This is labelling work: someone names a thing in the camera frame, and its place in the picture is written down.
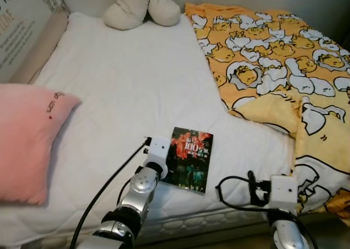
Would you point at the dark red cover book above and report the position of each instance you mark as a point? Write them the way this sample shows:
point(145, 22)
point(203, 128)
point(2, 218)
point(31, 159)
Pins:
point(191, 161)

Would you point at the yellow cartoon egg blanket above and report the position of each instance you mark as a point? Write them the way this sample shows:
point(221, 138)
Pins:
point(273, 63)

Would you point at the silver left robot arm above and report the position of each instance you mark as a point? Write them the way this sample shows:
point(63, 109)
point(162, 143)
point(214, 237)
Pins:
point(136, 191)

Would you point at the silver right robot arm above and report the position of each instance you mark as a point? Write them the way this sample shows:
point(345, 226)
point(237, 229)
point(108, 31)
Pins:
point(290, 232)

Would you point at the white quilted mattress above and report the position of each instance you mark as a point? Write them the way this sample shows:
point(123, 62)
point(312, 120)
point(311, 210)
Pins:
point(136, 90)

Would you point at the dark bedside cabinet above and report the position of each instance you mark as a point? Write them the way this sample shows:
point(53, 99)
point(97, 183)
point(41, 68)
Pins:
point(344, 38)

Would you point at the beige plush toy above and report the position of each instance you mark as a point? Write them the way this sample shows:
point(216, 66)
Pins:
point(136, 11)

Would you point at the pink pillow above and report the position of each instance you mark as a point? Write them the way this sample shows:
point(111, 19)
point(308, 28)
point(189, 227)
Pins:
point(27, 139)

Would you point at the beige padded headboard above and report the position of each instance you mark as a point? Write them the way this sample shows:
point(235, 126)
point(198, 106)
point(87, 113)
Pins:
point(41, 46)

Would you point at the white grey printed cloth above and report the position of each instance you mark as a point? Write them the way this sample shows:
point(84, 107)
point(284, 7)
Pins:
point(22, 24)

